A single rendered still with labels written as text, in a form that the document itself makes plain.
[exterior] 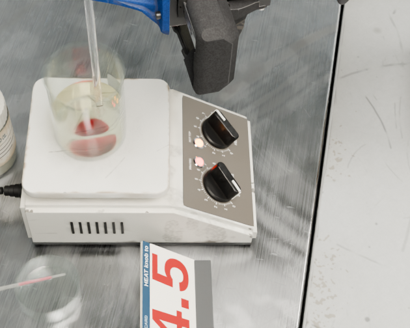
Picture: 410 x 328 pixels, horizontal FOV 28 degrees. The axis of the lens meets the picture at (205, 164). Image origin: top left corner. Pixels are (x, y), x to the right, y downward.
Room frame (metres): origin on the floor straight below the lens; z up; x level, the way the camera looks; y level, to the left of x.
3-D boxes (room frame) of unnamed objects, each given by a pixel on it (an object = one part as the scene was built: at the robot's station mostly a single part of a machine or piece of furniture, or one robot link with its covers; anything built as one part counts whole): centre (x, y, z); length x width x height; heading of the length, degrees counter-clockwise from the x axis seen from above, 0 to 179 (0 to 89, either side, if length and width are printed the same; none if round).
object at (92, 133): (0.39, 0.10, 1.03); 0.07 x 0.06 x 0.08; 1
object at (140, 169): (0.39, 0.09, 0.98); 0.12 x 0.12 x 0.01; 5
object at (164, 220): (0.40, 0.07, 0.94); 0.22 x 0.13 x 0.08; 95
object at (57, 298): (0.28, 0.12, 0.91); 0.06 x 0.06 x 0.02
